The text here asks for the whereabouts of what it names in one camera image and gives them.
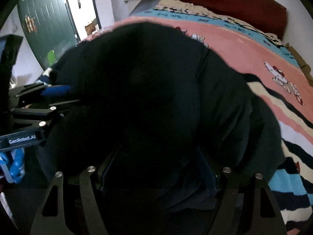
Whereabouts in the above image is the black large garment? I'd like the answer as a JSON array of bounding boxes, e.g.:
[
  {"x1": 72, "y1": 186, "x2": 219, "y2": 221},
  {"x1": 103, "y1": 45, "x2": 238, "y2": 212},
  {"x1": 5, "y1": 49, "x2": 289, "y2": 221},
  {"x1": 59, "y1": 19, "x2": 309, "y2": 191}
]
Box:
[{"x1": 36, "y1": 22, "x2": 284, "y2": 210}]

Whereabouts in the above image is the blue white gloved left hand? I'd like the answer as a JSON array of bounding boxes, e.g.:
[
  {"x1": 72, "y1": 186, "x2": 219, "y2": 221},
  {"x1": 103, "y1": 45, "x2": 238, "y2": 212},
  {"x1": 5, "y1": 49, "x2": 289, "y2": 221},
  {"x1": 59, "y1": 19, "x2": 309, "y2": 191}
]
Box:
[{"x1": 1, "y1": 148, "x2": 25, "y2": 184}]

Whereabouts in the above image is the green plastic chair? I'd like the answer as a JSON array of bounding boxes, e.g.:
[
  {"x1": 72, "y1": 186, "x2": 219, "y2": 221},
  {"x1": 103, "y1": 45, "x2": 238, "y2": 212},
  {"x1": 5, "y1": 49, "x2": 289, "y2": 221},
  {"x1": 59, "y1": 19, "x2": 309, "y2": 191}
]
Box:
[{"x1": 47, "y1": 50, "x2": 56, "y2": 66}]

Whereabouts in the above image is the dark green door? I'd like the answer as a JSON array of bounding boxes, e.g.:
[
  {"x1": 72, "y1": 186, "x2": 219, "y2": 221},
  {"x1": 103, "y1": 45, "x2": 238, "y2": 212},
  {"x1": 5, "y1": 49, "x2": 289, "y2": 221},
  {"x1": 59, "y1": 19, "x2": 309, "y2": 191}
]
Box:
[{"x1": 17, "y1": 0, "x2": 78, "y2": 70}]

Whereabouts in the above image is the Hello Kitty striped blanket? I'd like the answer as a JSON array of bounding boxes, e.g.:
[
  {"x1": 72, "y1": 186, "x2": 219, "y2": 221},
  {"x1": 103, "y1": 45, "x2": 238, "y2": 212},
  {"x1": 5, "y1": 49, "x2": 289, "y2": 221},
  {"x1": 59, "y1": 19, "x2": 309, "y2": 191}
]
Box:
[{"x1": 36, "y1": 9, "x2": 313, "y2": 235}]

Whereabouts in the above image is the beige patterned pillow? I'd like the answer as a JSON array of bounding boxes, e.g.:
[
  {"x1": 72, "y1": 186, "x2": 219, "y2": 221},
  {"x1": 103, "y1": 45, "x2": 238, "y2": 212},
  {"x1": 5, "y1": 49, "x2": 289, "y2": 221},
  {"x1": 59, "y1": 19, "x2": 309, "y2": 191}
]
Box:
[{"x1": 153, "y1": 0, "x2": 283, "y2": 46}]

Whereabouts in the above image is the dark red headboard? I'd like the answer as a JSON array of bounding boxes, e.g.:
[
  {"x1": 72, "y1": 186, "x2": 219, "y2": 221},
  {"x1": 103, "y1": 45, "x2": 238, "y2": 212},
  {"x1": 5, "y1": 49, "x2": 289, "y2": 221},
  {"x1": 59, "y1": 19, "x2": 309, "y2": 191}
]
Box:
[{"x1": 180, "y1": 0, "x2": 288, "y2": 39}]

